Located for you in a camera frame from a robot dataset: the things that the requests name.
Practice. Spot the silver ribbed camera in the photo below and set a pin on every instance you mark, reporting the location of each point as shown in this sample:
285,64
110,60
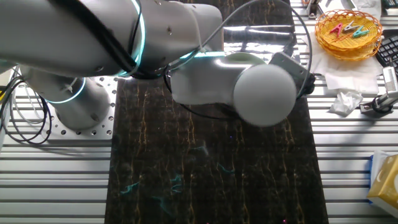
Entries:
390,81

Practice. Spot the black keyboard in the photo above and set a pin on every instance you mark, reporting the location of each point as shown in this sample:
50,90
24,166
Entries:
388,49

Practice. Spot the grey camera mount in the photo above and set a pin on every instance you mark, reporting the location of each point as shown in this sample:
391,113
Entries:
379,104

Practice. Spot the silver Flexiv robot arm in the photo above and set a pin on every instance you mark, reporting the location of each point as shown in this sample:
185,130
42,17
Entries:
62,37

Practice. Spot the silver perforated base plate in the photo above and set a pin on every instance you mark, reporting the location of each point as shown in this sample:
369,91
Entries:
105,130

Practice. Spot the white plastic bag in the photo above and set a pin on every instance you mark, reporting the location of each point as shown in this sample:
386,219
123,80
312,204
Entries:
370,6

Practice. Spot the dark marble pattern mat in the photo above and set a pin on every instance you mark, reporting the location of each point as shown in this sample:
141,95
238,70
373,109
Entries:
186,171

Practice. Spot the white paper towel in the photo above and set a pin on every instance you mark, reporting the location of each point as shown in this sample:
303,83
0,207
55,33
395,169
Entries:
342,74

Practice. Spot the yellow wicker basket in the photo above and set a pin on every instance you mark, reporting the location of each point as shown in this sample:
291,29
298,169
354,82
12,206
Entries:
357,49

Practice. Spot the orange plastic clothespin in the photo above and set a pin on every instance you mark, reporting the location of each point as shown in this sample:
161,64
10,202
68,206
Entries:
340,38

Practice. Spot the crumpled white tissue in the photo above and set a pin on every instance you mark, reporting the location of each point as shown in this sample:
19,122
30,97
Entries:
345,102

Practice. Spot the metal stand foot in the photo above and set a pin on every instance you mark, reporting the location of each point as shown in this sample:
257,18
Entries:
311,9

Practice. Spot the teal plastic clothespin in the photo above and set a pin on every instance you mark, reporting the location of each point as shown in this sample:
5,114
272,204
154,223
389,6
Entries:
360,32

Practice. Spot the pale green round plate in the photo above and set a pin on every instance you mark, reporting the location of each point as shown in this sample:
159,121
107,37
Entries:
242,58

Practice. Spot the grey plastic clothespin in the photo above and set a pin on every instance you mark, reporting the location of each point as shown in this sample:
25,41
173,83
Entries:
349,26

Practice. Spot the yellow tissue box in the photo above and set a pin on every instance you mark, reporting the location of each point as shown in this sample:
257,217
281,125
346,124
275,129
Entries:
387,183

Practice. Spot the pink plastic clothespin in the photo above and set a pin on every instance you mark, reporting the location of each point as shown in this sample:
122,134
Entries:
336,29

